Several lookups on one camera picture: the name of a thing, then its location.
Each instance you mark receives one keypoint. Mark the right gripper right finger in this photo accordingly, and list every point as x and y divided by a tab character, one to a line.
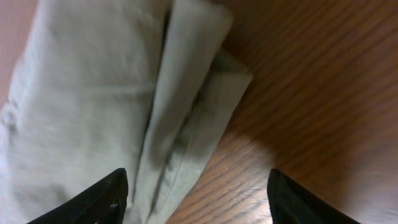
291	203

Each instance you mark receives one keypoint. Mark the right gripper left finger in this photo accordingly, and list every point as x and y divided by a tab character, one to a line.
103	203

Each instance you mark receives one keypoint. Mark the khaki green shorts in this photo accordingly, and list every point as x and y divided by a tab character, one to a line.
102	85

